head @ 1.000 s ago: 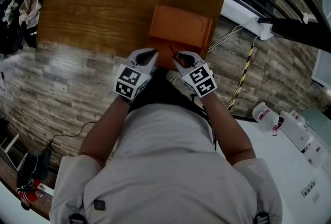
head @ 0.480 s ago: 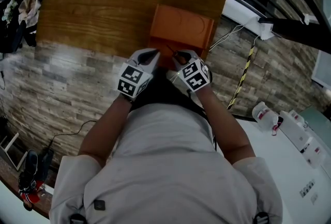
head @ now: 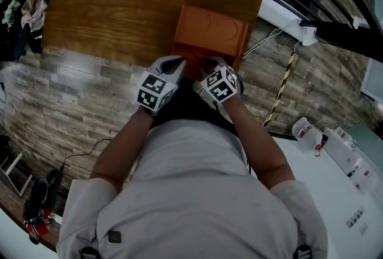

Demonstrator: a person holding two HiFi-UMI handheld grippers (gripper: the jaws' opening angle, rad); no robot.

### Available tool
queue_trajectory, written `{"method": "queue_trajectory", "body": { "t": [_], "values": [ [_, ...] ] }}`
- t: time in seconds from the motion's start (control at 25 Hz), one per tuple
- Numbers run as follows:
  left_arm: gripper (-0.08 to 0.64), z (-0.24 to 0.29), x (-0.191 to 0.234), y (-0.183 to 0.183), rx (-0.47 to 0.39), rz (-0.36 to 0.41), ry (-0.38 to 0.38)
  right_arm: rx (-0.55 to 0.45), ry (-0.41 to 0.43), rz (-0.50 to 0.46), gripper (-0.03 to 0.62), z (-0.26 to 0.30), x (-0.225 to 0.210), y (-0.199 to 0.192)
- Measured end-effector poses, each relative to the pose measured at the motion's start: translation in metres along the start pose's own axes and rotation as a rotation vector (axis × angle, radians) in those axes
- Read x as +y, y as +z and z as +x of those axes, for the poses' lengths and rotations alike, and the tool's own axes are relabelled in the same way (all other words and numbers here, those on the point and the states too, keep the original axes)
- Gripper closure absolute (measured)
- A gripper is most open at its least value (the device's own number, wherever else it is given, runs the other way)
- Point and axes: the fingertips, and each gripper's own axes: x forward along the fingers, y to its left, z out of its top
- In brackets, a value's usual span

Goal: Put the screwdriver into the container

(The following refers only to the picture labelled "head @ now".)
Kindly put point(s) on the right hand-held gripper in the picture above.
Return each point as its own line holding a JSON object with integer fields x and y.
{"x": 220, "y": 87}

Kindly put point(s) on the white power strip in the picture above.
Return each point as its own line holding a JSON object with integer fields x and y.
{"x": 307, "y": 33}

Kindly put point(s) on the black badge on shirt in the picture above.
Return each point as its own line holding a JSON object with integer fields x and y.
{"x": 115, "y": 237}

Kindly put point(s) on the person's black trousers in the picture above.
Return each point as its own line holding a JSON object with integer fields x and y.
{"x": 191, "y": 105}

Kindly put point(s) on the clear plastic bottle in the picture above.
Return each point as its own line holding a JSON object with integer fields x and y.
{"x": 306, "y": 133}

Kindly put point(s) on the person's right forearm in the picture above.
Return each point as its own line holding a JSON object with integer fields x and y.
{"x": 257, "y": 144}

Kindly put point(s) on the orange container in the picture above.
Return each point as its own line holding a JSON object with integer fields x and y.
{"x": 209, "y": 32}

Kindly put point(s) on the white wall adapter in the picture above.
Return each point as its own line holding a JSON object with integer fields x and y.
{"x": 357, "y": 22}

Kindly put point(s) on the person's left forearm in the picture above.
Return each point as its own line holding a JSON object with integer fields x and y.
{"x": 122, "y": 147}

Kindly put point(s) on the yellow black striped strip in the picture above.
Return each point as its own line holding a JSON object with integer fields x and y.
{"x": 281, "y": 90}

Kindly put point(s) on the red cloth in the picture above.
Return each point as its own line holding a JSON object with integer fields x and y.
{"x": 37, "y": 226}

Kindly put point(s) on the beige cloth pile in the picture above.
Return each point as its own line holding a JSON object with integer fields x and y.
{"x": 34, "y": 11}

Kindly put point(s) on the person's white shirt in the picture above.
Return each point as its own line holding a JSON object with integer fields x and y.
{"x": 191, "y": 198}

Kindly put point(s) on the white metal frame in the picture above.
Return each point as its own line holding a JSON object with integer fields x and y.
{"x": 15, "y": 174}

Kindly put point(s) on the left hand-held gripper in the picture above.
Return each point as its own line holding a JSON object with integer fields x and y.
{"x": 152, "y": 88}

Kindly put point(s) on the thin black screwdriver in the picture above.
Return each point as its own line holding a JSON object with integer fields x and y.
{"x": 197, "y": 57}

